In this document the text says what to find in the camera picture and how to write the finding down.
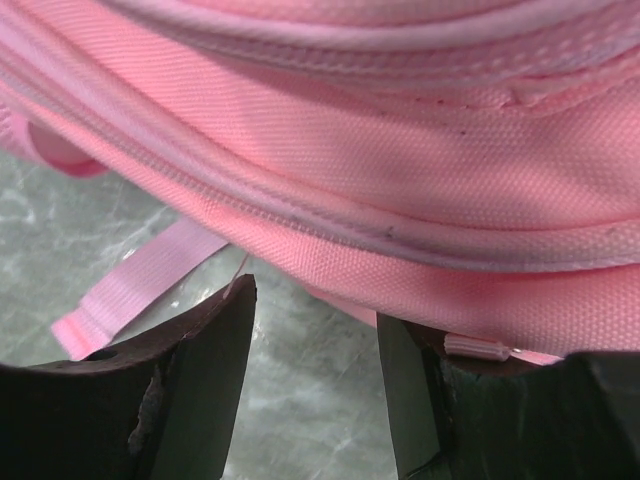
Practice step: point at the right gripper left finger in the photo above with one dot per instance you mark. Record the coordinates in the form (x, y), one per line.
(160, 405)

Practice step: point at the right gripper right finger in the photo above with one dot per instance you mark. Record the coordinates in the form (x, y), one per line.
(464, 418)

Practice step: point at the pink student backpack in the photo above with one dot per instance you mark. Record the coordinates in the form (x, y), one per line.
(472, 166)

